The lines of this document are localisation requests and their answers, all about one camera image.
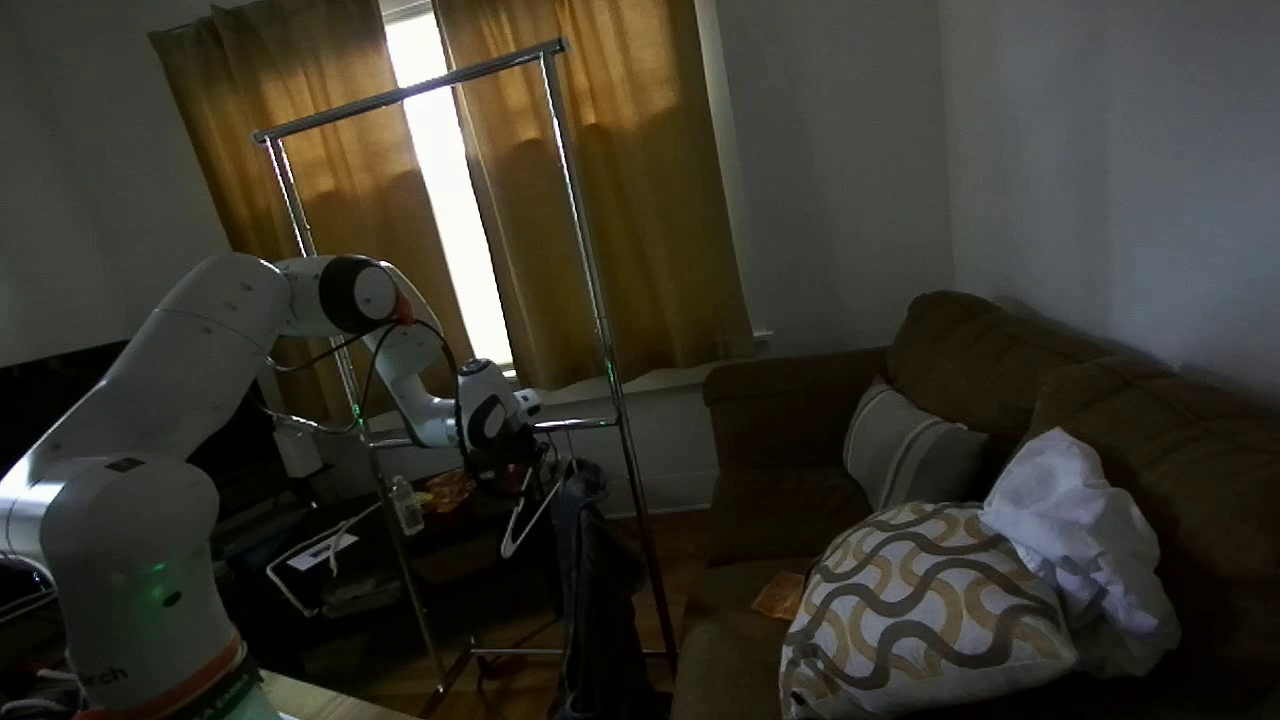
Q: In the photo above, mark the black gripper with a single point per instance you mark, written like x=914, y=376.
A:
x=510, y=437

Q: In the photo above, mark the white plastic hanger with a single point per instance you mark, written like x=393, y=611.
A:
x=530, y=520

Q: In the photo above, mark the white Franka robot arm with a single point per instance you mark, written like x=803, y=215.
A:
x=147, y=561

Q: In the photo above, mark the orange snack bag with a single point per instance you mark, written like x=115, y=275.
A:
x=448, y=492

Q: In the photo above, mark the clear plastic water bottle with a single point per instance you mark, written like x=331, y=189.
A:
x=405, y=508

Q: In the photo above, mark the metal clothes rack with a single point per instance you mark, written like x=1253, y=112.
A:
x=586, y=283

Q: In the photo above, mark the black low table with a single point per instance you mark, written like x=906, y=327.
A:
x=402, y=586

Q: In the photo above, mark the dark grey hanging robe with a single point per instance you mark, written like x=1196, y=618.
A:
x=600, y=614

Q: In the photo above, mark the small white box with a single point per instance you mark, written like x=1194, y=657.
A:
x=297, y=448

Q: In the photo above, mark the narrow mustard curtain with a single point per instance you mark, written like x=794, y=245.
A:
x=612, y=203

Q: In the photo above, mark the wide mustard curtain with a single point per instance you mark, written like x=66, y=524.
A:
x=346, y=172

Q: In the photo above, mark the small orange packet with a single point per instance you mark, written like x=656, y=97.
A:
x=778, y=599

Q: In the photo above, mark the grey striped pillow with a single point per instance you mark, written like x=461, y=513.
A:
x=906, y=444

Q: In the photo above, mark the beige wave pattern pillow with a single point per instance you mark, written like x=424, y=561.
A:
x=922, y=614

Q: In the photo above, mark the black television screen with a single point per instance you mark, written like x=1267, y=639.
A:
x=43, y=394

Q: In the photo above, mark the white crumpled cloth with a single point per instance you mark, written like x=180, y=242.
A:
x=1083, y=533

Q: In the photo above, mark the brown sofa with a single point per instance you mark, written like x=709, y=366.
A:
x=1175, y=452

